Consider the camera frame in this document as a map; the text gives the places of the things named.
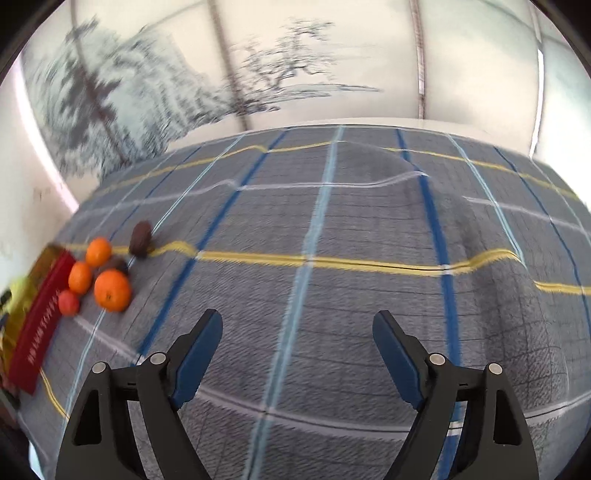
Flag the medium orange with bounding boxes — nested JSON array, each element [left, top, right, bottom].
[[68, 261, 94, 296], [86, 237, 113, 268]]

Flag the red candy tin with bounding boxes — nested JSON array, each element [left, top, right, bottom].
[[0, 246, 75, 396]]

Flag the large yellow-green round fruit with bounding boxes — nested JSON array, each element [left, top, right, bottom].
[[0, 276, 29, 315]]

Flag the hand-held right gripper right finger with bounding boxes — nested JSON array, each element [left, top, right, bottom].
[[373, 310, 539, 480]]

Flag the grey plaid blanket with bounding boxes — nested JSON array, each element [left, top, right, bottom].
[[18, 124, 591, 480]]

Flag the small red-orange fruit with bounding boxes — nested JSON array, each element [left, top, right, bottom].
[[58, 290, 81, 317]]

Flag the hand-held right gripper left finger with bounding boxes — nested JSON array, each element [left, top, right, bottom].
[[55, 308, 223, 480]]

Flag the large orange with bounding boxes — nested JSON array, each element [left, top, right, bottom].
[[94, 270, 132, 312]]

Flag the ink landscape wall painting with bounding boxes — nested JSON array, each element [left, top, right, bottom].
[[22, 0, 591, 182]]

